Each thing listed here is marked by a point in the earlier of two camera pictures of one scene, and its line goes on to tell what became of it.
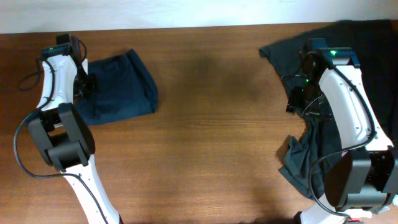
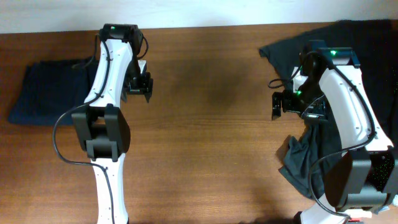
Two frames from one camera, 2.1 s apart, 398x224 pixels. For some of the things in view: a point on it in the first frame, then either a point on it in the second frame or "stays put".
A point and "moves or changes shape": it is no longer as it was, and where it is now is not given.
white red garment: (356, 214) stays put
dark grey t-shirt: (374, 44) stays put
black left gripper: (83, 84) to (138, 88)
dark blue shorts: (126, 89) moves or changes shape
